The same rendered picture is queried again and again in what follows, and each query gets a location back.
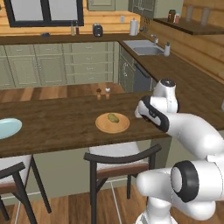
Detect white soap dispenser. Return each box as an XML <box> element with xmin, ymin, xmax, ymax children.
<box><xmin>163</xmin><ymin>41</ymin><xmax>172</xmax><ymax>58</ymax></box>

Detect dark brown bottle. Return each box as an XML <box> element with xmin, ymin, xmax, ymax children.
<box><xmin>74</xmin><ymin>21</ymin><xmax>81</xmax><ymax>36</ymax></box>

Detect steel sink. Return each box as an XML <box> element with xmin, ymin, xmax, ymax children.
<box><xmin>122</xmin><ymin>38</ymin><xmax>166</xmax><ymax>57</ymax></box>

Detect green cupboard beside dishwasher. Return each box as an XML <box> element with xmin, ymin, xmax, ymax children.
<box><xmin>118</xmin><ymin>45</ymin><xmax>136</xmax><ymax>94</ymax></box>

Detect black framed window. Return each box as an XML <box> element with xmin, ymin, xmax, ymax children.
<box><xmin>2</xmin><ymin>0</ymin><xmax>85</xmax><ymax>28</ymax></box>

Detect white paper towel roll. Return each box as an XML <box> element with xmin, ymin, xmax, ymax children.
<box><xmin>129</xmin><ymin>17</ymin><xmax>140</xmax><ymax>37</ymax></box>

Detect brown potato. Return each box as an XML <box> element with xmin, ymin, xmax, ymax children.
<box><xmin>107</xmin><ymin>113</ymin><xmax>121</xmax><ymax>124</ymax></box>

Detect light blue bowl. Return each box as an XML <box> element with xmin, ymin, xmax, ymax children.
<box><xmin>0</xmin><ymin>117</ymin><xmax>24</xmax><ymax>141</ymax></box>

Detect red white jar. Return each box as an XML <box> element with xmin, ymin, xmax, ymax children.
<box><xmin>173</xmin><ymin>11</ymin><xmax>181</xmax><ymax>25</ymax></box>

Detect dark grey dishwasher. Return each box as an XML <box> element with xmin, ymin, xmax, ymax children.
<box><xmin>133</xmin><ymin>62</ymin><xmax>153</xmax><ymax>93</ymax></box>

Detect green wall cupboard glass doors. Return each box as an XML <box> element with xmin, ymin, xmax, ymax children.
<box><xmin>128</xmin><ymin>0</ymin><xmax>185</xmax><ymax>20</ymax></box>

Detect silver tap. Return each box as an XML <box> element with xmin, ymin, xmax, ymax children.
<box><xmin>150</xmin><ymin>33</ymin><xmax>160</xmax><ymax>46</ymax></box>

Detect black toaster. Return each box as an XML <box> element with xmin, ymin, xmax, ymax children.
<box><xmin>92</xmin><ymin>23</ymin><xmax>104</xmax><ymax>39</ymax></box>

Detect dark jar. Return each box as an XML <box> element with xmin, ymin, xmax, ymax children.
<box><xmin>167</xmin><ymin>9</ymin><xmax>177</xmax><ymax>24</ymax></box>

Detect round wooden plate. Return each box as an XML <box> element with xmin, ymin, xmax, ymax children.
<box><xmin>94</xmin><ymin>112</ymin><xmax>131</xmax><ymax>135</ymax></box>

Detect green base cupboard run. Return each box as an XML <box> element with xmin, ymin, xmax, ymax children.
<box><xmin>0</xmin><ymin>41</ymin><xmax>120</xmax><ymax>90</ymax></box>

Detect dark wooden shelf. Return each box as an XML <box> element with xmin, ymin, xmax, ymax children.
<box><xmin>153</xmin><ymin>17</ymin><xmax>224</xmax><ymax>36</ymax></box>

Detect grey cylinder canister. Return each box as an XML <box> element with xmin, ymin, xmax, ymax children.
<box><xmin>200</xmin><ymin>6</ymin><xmax>212</xmax><ymax>26</ymax></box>

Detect black chair white cushion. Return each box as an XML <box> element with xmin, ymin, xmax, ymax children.
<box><xmin>83</xmin><ymin>141</ymin><xmax>163</xmax><ymax>224</ymax></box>
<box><xmin>0</xmin><ymin>154</ymin><xmax>53</xmax><ymax>224</ymax></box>

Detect hanging black kitchen tools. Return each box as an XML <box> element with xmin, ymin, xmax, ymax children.
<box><xmin>139</xmin><ymin>17</ymin><xmax>151</xmax><ymax>34</ymax></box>

